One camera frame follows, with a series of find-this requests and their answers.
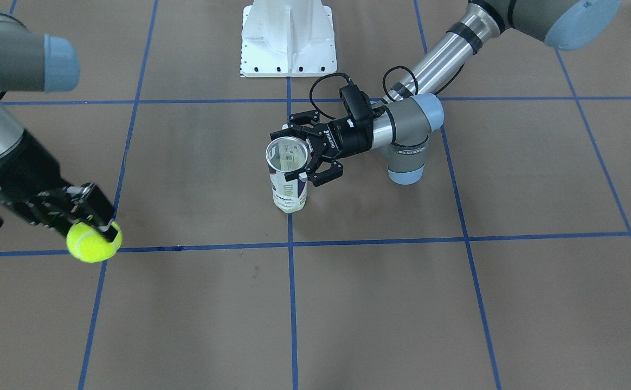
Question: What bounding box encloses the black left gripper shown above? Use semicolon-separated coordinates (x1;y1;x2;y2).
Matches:
270;109;373;187

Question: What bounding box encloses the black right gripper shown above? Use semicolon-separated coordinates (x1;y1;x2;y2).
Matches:
0;131;118;242

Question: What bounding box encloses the clear tennis ball can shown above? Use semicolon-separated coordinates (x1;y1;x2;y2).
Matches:
265;136;309;214

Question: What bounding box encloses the yellow tennis ball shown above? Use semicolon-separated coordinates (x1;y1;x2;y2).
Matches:
66;222;123;263

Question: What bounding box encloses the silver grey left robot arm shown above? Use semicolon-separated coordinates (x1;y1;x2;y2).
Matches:
266;1;621;187

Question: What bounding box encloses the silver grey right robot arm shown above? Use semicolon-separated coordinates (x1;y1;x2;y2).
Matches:
0;9;122;243

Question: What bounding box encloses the white camera stand post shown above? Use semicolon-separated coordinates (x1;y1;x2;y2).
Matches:
240;1;337;77

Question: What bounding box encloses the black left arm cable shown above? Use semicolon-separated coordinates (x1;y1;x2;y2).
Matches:
309;65;465;121

